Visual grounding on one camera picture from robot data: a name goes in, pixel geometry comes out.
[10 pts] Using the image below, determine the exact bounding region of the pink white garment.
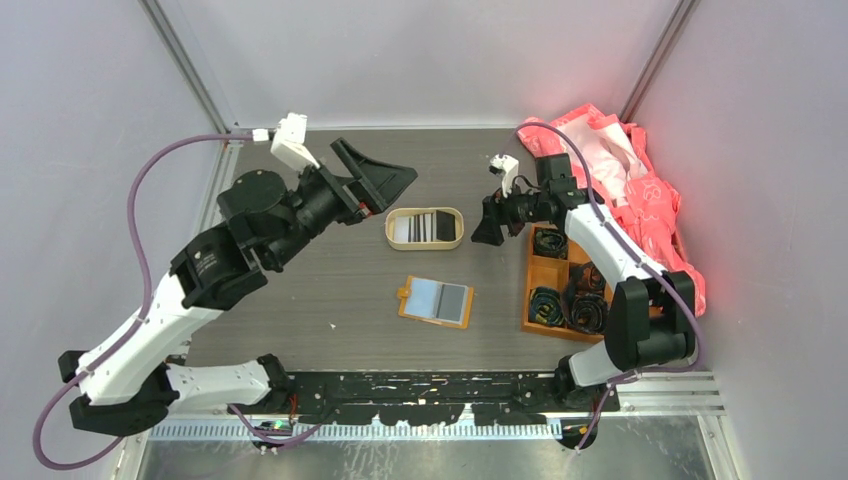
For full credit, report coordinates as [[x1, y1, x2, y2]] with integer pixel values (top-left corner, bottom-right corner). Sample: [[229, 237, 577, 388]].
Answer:
[[518, 103, 707, 316]]

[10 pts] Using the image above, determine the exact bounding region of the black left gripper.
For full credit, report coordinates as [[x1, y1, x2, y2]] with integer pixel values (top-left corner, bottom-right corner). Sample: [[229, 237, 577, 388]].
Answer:
[[267, 140, 418, 270]]

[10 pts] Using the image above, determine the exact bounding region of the beige oval card tray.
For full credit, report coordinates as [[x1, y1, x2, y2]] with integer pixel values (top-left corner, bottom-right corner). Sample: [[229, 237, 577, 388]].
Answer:
[[384, 207, 465, 251]]

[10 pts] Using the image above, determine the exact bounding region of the wooden compartment organizer box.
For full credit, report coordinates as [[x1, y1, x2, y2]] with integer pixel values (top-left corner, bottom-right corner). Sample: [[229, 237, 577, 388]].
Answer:
[[520, 223, 692, 359]]

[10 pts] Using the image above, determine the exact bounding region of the stack of cards in tray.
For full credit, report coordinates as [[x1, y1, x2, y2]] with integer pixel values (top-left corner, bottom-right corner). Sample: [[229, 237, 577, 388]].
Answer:
[[390, 210, 458, 243]]

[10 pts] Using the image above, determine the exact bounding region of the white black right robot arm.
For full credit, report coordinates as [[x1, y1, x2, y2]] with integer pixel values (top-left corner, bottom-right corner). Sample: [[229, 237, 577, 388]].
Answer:
[[471, 154, 700, 411]]

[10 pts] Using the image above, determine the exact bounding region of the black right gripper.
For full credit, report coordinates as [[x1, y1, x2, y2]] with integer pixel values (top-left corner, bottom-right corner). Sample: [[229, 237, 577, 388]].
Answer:
[[471, 177, 549, 247]]

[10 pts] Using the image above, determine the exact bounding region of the dark rolled tie middle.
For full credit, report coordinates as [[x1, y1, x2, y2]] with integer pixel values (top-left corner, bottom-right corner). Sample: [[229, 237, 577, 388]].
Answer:
[[564, 261, 607, 298]]

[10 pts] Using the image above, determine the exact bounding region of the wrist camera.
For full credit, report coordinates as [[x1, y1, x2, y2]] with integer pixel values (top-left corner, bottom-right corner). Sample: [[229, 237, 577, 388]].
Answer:
[[250, 112, 321, 174], [489, 154, 519, 198]]

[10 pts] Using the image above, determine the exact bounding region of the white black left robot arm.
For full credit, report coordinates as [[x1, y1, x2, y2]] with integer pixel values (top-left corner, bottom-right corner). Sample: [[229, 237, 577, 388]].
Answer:
[[59, 139, 417, 437]]

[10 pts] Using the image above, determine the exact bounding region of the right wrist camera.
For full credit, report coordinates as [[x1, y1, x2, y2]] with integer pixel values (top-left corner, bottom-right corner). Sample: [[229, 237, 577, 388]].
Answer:
[[489, 154, 519, 198]]

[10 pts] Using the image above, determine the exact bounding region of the dark rolled tie front right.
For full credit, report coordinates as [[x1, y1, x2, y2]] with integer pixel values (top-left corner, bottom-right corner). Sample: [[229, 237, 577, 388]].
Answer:
[[567, 294, 609, 335]]

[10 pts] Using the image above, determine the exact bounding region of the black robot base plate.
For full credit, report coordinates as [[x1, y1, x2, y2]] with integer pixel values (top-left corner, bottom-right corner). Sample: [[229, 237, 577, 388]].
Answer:
[[227, 370, 621, 429]]

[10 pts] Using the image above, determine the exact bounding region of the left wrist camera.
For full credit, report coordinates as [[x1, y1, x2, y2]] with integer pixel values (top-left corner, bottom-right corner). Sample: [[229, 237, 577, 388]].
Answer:
[[250, 112, 321, 174]]

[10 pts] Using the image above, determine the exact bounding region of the dark rolled tie rear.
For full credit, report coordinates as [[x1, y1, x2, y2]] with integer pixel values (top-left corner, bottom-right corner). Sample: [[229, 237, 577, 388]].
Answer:
[[532, 228, 569, 260]]

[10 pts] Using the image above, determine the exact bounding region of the dark rolled tie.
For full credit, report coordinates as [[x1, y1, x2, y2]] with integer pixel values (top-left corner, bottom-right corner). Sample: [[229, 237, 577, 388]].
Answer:
[[532, 228, 569, 260], [567, 294, 609, 335], [564, 261, 607, 298], [527, 286, 566, 328]]

